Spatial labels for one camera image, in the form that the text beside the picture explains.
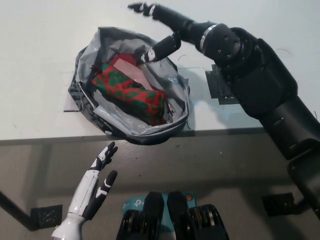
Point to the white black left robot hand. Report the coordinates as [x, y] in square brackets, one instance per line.
[85, 192]

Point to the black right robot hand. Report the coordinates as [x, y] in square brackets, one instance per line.
[180, 25]

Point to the red green patterned garment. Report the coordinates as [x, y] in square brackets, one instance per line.
[120, 87]

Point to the black plastic bag grey inside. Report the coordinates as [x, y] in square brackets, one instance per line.
[85, 60]

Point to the red plastic packet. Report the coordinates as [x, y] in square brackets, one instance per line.
[125, 63]

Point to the dark metal table leg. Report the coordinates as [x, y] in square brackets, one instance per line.
[15, 212]

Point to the black tape patch on table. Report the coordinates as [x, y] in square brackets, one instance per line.
[217, 87]

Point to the thin black tape strip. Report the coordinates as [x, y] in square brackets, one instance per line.
[72, 111]

